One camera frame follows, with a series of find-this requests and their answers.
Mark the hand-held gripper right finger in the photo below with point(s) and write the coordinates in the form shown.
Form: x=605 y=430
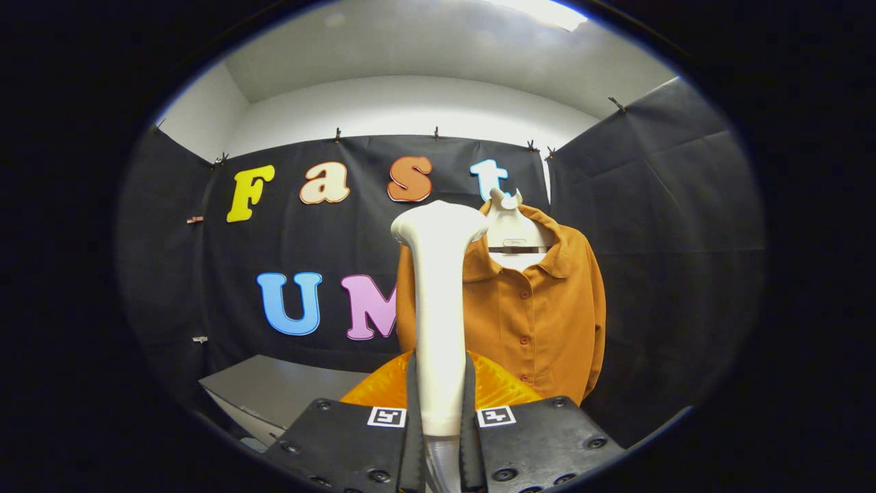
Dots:
x=469 y=445

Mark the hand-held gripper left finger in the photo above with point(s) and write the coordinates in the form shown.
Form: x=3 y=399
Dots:
x=413 y=445

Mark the white garment steamer head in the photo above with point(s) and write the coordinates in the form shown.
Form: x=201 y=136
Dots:
x=438 y=308

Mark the orange button-up shirt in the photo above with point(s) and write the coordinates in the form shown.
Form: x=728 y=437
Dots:
x=547 y=315

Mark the white plastic clothes hanger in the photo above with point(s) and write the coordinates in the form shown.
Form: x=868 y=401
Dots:
x=513 y=229

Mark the grey cabinet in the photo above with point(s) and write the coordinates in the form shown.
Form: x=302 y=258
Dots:
x=274 y=390

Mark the black backdrop cloth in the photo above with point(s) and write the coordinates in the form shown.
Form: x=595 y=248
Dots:
x=671 y=239

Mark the long ceiling light panel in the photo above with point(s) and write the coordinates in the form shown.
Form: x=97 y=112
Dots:
x=544 y=12

